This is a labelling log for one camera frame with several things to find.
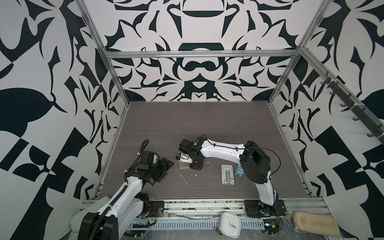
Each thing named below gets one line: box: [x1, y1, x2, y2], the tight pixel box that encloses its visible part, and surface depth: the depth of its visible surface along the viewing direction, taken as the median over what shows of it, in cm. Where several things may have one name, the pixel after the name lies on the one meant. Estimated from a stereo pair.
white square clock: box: [219, 212, 241, 239], surface depth 69 cm
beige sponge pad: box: [293, 211, 340, 237], surface depth 69 cm
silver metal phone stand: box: [221, 164, 235, 186], surface depth 85 cm
